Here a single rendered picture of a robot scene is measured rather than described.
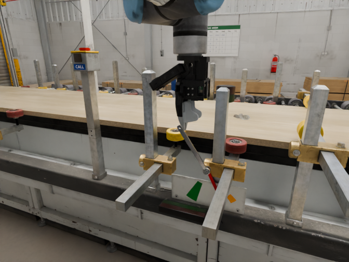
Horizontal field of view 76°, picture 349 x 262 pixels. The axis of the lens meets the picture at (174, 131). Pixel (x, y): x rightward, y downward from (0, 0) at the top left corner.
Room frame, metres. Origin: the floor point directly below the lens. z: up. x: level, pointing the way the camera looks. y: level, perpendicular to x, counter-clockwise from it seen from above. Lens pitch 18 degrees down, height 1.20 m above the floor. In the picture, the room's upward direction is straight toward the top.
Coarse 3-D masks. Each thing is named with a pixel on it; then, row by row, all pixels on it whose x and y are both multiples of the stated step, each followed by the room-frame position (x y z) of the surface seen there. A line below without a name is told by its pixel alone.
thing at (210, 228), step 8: (224, 168) 0.64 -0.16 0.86; (224, 176) 0.59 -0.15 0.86; (232, 176) 0.61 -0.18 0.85; (224, 184) 0.55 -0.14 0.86; (216, 192) 0.51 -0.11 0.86; (224, 192) 0.51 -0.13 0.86; (216, 200) 0.48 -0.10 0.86; (224, 200) 0.48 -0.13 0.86; (216, 208) 0.44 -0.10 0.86; (208, 216) 0.42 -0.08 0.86; (216, 216) 0.42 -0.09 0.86; (208, 224) 0.39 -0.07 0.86; (216, 224) 0.39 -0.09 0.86; (208, 232) 0.38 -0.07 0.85; (216, 232) 0.38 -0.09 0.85
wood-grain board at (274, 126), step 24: (0, 96) 1.77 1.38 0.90; (24, 96) 1.77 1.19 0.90; (48, 96) 1.77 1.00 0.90; (72, 96) 1.77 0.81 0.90; (120, 96) 1.77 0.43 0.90; (72, 120) 1.16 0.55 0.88; (120, 120) 1.07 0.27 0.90; (168, 120) 1.07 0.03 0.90; (240, 120) 1.07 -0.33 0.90; (264, 120) 1.07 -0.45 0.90; (288, 120) 1.07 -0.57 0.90; (336, 120) 1.07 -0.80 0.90; (264, 144) 0.80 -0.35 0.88; (288, 144) 0.77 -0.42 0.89
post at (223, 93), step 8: (224, 88) 0.67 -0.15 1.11; (216, 96) 0.67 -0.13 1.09; (224, 96) 0.66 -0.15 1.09; (216, 104) 0.67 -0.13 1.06; (224, 104) 0.66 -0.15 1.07; (216, 112) 0.67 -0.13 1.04; (224, 112) 0.66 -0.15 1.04; (216, 120) 0.67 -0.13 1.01; (224, 120) 0.66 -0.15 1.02; (216, 128) 0.67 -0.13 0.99; (224, 128) 0.66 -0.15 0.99; (216, 136) 0.67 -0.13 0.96; (224, 136) 0.66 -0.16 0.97; (216, 144) 0.67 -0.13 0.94; (224, 144) 0.67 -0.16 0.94; (216, 152) 0.67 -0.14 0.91; (224, 152) 0.68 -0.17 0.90; (216, 160) 0.66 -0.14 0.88
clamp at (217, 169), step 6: (204, 162) 0.68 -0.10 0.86; (210, 162) 0.67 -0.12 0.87; (228, 162) 0.67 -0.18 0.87; (234, 162) 0.67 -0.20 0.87; (246, 162) 0.67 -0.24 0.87; (216, 168) 0.66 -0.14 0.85; (222, 168) 0.65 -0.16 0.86; (228, 168) 0.64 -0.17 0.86; (234, 168) 0.64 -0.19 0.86; (240, 168) 0.63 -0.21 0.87; (216, 174) 0.66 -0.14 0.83; (234, 174) 0.64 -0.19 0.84; (240, 174) 0.63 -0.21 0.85; (234, 180) 0.63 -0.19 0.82; (240, 180) 0.63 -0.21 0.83
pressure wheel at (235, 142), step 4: (228, 140) 0.77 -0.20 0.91; (232, 140) 0.78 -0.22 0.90; (236, 140) 0.76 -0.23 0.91; (240, 140) 0.78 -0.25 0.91; (244, 140) 0.77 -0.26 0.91; (228, 144) 0.75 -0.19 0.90; (232, 144) 0.74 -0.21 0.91; (236, 144) 0.74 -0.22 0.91; (240, 144) 0.74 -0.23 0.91; (244, 144) 0.74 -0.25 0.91; (228, 148) 0.74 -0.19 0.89; (232, 148) 0.73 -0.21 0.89; (236, 148) 0.73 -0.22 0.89; (240, 148) 0.73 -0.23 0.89; (244, 148) 0.74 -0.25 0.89; (232, 152) 0.73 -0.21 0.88; (236, 152) 0.73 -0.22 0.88; (240, 152) 0.73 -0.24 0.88; (244, 152) 0.74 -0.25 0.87
